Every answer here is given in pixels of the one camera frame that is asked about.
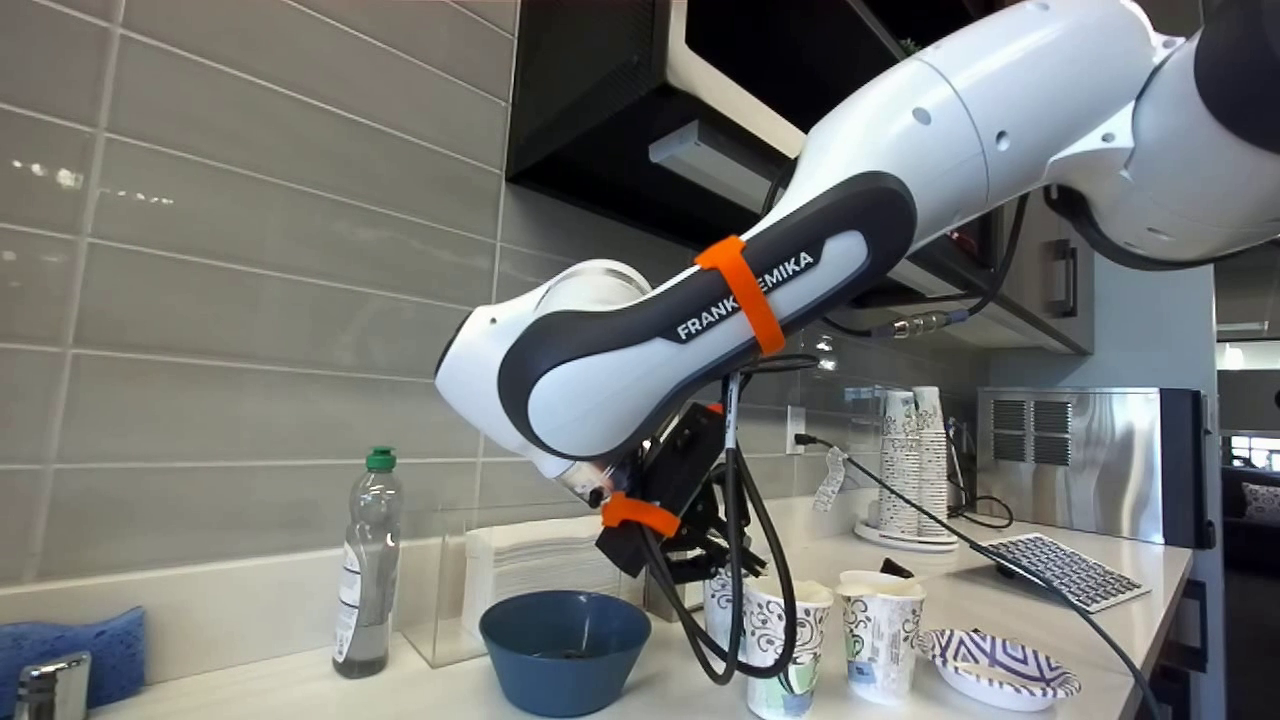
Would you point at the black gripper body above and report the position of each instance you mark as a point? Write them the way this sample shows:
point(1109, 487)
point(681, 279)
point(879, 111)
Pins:
point(672, 467)

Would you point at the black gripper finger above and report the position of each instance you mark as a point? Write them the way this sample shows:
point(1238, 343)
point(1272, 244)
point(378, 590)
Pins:
point(706, 563)

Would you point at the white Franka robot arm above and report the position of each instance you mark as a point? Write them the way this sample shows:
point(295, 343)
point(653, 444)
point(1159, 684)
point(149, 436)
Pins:
point(824, 224)

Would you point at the patterned paper cup stack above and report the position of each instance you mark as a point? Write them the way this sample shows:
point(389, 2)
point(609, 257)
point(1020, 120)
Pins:
point(933, 454)
point(900, 461)

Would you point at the white plastic wrapper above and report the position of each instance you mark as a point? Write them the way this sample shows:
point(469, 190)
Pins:
point(832, 482)

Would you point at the blue bowl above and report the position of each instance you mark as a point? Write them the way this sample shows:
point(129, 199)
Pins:
point(563, 653)

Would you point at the black binder clip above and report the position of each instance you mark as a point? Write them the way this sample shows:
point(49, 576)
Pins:
point(897, 568)

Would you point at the white paper plate stack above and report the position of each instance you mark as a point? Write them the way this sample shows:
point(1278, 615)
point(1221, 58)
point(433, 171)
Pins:
point(904, 537)

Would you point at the clear acrylic holder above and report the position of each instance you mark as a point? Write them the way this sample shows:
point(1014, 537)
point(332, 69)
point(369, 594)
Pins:
point(442, 602)

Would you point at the blue patterned paper plate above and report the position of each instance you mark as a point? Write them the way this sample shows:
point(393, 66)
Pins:
point(1000, 664)

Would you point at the under-cabinet light bar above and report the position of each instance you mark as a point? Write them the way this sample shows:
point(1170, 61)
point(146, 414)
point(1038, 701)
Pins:
point(706, 152)

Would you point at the clear bottle green cap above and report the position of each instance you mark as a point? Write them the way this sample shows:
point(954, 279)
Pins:
point(367, 563)

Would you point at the stainless steel appliance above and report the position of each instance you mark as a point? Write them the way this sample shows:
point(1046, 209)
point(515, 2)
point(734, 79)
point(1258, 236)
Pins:
point(1066, 454)

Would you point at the dark upper cabinet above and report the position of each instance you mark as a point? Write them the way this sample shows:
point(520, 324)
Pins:
point(587, 80)

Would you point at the dark base cabinet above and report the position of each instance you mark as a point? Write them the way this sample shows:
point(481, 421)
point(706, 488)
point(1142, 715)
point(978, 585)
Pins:
point(1183, 653)

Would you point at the blue sponge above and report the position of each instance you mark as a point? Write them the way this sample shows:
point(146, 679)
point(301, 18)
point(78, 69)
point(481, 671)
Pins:
point(92, 653)

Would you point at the chrome faucet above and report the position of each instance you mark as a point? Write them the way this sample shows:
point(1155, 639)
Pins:
point(55, 684)

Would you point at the white wall outlet with plug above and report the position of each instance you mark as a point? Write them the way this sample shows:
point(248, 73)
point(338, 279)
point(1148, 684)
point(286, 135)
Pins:
point(793, 425)

